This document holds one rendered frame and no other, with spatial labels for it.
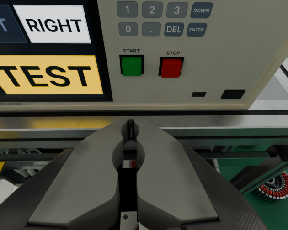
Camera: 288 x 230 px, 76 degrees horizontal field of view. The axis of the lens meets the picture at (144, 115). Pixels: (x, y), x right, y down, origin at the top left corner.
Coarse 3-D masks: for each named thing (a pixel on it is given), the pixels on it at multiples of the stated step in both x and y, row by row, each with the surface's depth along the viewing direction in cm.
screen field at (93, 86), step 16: (0, 64) 17; (16, 64) 17; (32, 64) 17; (48, 64) 17; (64, 64) 18; (80, 64) 18; (96, 64) 18; (0, 80) 19; (16, 80) 19; (32, 80) 19; (48, 80) 19; (64, 80) 19; (80, 80) 19; (96, 80) 19
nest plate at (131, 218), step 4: (124, 212) 46; (128, 212) 46; (132, 212) 46; (136, 212) 46; (124, 216) 45; (128, 216) 45; (132, 216) 45; (136, 216) 45; (124, 220) 45; (128, 220) 45; (132, 220) 45; (136, 220) 45; (120, 224) 44; (124, 224) 44; (128, 224) 44; (132, 224) 44; (120, 228) 44; (124, 228) 44; (128, 228) 44; (132, 228) 44
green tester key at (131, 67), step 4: (124, 60) 17; (128, 60) 17; (132, 60) 17; (136, 60) 17; (140, 60) 17; (124, 64) 17; (128, 64) 17; (132, 64) 17; (136, 64) 17; (140, 64) 17; (124, 68) 17; (128, 68) 17; (132, 68) 17; (136, 68) 17; (140, 68) 17; (124, 72) 18; (128, 72) 18; (132, 72) 18; (136, 72) 18; (140, 72) 18
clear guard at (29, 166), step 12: (0, 156) 24; (12, 156) 24; (24, 156) 24; (36, 156) 24; (48, 156) 24; (12, 168) 23; (24, 168) 23; (36, 168) 23; (0, 180) 22; (12, 180) 22; (24, 180) 22; (0, 192) 21; (12, 192) 21
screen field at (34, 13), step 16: (0, 16) 14; (16, 16) 14; (32, 16) 14; (48, 16) 14; (64, 16) 14; (80, 16) 14; (0, 32) 15; (16, 32) 15; (32, 32) 15; (48, 32) 15; (64, 32) 15; (80, 32) 15
